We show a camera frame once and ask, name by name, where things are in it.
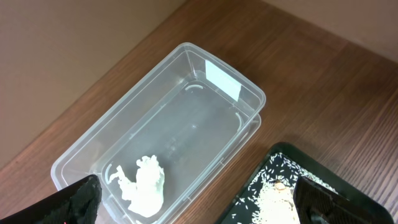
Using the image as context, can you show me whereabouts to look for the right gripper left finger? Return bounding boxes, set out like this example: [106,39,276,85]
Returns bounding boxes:
[1,174,102,224]

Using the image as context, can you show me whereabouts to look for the white paper napkin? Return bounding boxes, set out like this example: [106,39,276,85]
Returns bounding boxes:
[109,155,165,218]

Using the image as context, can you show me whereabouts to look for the spilled rice food waste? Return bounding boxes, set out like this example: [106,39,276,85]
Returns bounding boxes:
[222,152,335,224]

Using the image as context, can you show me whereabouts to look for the clear plastic bin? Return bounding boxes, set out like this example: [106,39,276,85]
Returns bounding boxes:
[51,43,266,223]

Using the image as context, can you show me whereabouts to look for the black plastic tray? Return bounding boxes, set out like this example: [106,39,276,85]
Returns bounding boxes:
[217,142,393,223]

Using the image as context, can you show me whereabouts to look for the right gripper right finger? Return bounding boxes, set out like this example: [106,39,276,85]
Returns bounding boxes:
[293,177,386,224]

